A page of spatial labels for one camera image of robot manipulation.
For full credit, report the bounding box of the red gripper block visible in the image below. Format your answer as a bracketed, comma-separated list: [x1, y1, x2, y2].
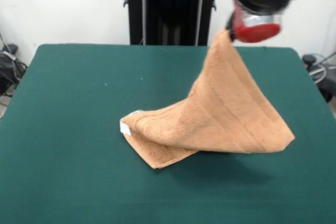
[224, 1, 282, 43]

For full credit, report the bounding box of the tan terry towel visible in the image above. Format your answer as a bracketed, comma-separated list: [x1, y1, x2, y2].
[119, 29, 296, 169]

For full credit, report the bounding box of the dark green table cloth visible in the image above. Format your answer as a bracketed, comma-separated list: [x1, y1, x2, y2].
[0, 43, 336, 224]

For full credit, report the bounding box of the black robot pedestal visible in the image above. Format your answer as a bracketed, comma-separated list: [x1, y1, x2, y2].
[122, 0, 232, 46]

